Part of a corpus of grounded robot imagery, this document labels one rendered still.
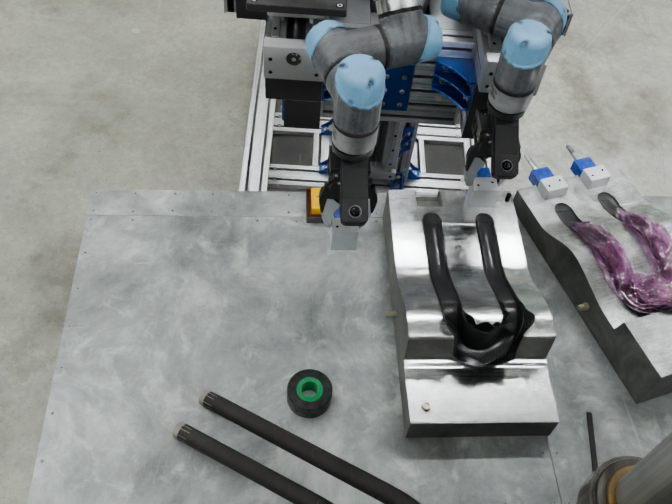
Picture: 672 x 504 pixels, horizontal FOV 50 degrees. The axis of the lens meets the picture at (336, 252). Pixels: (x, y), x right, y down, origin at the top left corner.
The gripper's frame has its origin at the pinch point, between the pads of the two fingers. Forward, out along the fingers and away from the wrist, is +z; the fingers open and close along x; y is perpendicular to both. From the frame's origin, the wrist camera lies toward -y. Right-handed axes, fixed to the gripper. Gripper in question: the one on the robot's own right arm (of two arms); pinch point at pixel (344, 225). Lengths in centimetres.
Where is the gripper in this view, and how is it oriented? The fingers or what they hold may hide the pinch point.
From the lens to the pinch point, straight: 136.4
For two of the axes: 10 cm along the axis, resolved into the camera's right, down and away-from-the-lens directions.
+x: -10.0, -0.1, -0.8
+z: -0.7, 5.9, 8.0
